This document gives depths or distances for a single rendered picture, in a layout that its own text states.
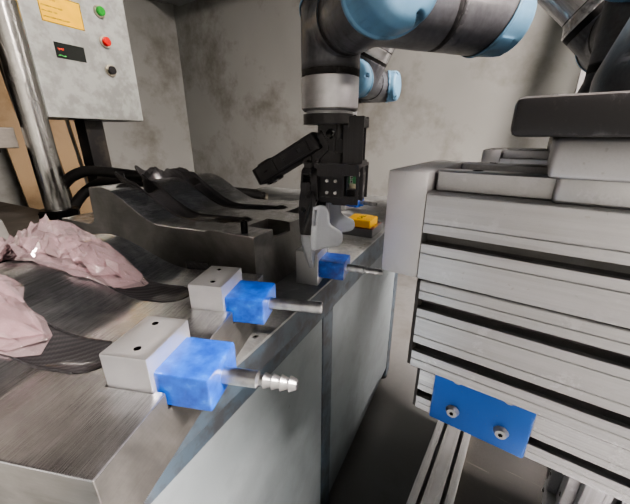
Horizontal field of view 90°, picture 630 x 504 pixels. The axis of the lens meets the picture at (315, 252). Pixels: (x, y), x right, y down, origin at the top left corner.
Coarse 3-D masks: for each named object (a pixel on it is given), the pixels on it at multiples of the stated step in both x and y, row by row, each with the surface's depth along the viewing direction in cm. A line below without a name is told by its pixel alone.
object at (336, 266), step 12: (300, 252) 48; (324, 252) 51; (300, 264) 49; (324, 264) 48; (336, 264) 47; (348, 264) 49; (300, 276) 50; (312, 276) 49; (324, 276) 49; (336, 276) 48
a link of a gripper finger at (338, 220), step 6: (318, 204) 50; (324, 204) 49; (330, 204) 50; (330, 210) 50; (336, 210) 50; (330, 216) 51; (336, 216) 51; (342, 216) 50; (330, 222) 51; (336, 222) 51; (342, 222) 51; (348, 222) 51; (354, 222) 50; (342, 228) 51; (348, 228) 51
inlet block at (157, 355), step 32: (160, 320) 25; (128, 352) 21; (160, 352) 22; (192, 352) 23; (224, 352) 23; (128, 384) 22; (160, 384) 22; (192, 384) 21; (224, 384) 23; (256, 384) 22; (288, 384) 22
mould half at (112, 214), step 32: (96, 192) 57; (128, 192) 56; (192, 192) 65; (224, 192) 71; (96, 224) 60; (128, 224) 55; (160, 224) 52; (192, 224) 51; (224, 224) 49; (160, 256) 54; (192, 256) 50; (224, 256) 47; (256, 256) 44; (288, 256) 52
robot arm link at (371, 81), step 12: (372, 48) 70; (384, 48) 70; (360, 60) 70; (372, 60) 71; (384, 60) 71; (360, 72) 71; (372, 72) 71; (360, 84) 71; (372, 84) 73; (360, 96) 76; (372, 96) 79
